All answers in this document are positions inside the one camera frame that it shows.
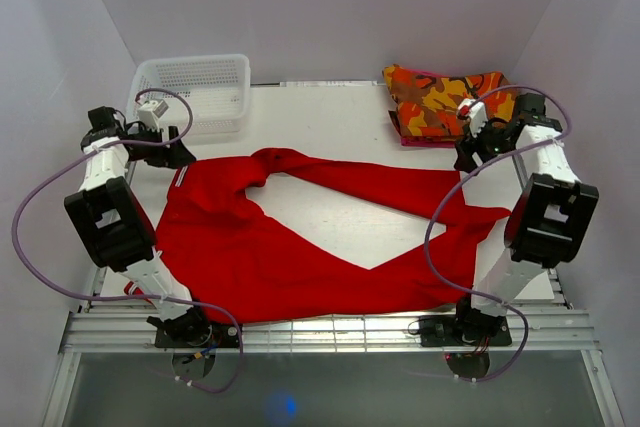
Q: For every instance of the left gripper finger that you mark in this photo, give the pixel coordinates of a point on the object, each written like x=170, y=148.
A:
x=179, y=153
x=164, y=159

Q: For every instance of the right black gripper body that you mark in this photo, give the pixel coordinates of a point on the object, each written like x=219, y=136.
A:
x=491, y=142

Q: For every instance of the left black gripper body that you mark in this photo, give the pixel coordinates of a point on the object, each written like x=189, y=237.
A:
x=142, y=152

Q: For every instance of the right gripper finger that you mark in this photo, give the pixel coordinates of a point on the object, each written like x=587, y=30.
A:
x=466, y=162
x=464, y=149

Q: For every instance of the red trousers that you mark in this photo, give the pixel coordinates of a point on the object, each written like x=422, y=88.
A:
x=244, y=264

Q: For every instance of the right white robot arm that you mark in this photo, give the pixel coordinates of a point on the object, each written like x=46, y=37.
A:
x=549, y=220

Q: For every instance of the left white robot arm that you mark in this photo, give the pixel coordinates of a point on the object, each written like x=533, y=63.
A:
x=113, y=226

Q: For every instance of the pink folded trousers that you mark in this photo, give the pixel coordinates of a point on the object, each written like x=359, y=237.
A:
x=424, y=114

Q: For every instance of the orange camouflage folded trousers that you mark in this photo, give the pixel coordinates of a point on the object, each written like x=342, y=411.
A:
x=499, y=104

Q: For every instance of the white perforated plastic basket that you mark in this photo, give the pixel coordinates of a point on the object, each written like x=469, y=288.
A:
x=217, y=88

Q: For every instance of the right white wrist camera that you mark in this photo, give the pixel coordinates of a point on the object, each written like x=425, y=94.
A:
x=474, y=113

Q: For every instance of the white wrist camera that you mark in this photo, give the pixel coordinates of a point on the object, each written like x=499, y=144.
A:
x=474, y=113
x=150, y=113

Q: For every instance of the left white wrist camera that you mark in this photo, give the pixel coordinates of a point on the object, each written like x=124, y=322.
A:
x=150, y=113

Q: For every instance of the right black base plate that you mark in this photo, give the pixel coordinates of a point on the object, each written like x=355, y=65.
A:
x=447, y=331

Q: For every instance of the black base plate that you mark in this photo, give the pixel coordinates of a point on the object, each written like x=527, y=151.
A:
x=192, y=331
x=447, y=331

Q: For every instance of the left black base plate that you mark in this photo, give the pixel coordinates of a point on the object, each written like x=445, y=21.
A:
x=192, y=331

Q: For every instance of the aluminium frame rail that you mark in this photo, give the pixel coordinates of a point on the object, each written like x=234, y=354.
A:
x=124, y=329

